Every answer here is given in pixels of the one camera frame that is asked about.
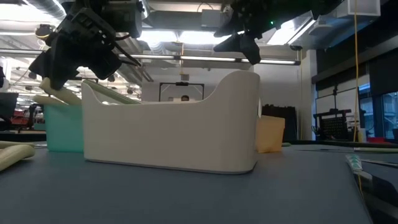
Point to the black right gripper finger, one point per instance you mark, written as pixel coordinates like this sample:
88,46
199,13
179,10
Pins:
233,43
252,48

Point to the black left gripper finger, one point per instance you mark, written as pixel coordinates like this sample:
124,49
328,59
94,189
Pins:
56,68
102,68

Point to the teal plastic bin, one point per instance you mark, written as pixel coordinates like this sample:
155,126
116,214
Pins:
63,130

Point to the white plastic bin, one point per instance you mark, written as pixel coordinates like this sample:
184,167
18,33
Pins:
171,137

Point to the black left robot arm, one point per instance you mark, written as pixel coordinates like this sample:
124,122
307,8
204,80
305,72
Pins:
124,18

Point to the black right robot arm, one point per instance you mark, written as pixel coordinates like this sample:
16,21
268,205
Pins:
323,6

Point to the grey ceiling box unit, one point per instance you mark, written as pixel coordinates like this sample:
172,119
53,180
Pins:
210,18

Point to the long ceiling light bar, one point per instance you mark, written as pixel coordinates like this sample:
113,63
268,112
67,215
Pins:
186,58

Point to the small grey hanging box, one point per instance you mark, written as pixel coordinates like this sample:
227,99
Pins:
184,77

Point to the black monitor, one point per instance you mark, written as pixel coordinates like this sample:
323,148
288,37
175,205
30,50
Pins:
7,104

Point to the person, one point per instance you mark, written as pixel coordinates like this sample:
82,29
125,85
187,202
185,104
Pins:
185,98

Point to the black cabinet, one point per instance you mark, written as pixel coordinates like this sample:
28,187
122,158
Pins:
290,124

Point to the orange plastic bin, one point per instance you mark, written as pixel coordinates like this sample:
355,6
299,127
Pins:
270,133

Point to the black pole stand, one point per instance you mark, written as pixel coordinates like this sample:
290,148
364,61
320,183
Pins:
335,99

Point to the black perforated cart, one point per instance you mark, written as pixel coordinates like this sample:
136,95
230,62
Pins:
334,127

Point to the white bottle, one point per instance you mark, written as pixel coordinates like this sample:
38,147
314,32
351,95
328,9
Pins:
362,135

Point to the glass window panel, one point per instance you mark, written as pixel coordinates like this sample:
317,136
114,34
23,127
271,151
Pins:
390,115

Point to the red box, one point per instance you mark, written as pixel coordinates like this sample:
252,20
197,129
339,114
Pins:
377,140

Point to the blue-grey table mat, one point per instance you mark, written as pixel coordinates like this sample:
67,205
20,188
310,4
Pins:
186,199

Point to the black rectangular rig frame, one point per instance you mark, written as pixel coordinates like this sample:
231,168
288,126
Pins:
182,83

